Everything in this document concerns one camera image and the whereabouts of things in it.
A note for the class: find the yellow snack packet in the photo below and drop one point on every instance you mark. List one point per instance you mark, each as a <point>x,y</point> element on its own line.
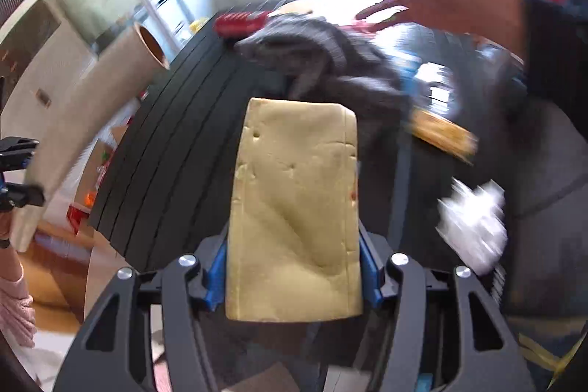
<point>441,135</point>

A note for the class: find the grey cloth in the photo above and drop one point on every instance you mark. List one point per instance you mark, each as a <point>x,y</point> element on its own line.
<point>312,47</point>

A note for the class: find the person's left forearm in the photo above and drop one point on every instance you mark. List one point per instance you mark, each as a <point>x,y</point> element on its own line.
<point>16,304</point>

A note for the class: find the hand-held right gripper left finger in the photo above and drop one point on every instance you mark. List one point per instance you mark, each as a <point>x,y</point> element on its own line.
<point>215,277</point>

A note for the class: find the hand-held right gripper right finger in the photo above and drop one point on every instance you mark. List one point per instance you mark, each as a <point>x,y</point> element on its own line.
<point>370,277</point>

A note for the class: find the brown cardboard tube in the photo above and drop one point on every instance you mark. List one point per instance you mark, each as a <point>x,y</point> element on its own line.
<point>92,107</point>

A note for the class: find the yellow foam sponge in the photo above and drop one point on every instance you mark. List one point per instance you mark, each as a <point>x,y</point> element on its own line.
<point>294,213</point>

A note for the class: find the white crumpled paper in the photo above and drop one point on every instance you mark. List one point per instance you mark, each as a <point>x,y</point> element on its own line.
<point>473,224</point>

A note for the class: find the red snack packet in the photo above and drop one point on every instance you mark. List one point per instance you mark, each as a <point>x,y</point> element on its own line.
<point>241,22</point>

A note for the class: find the blue cardboard box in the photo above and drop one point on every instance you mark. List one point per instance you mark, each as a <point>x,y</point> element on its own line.
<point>410,82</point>

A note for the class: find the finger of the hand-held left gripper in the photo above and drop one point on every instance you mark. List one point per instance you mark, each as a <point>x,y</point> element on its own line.
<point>18,147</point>
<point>25,194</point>

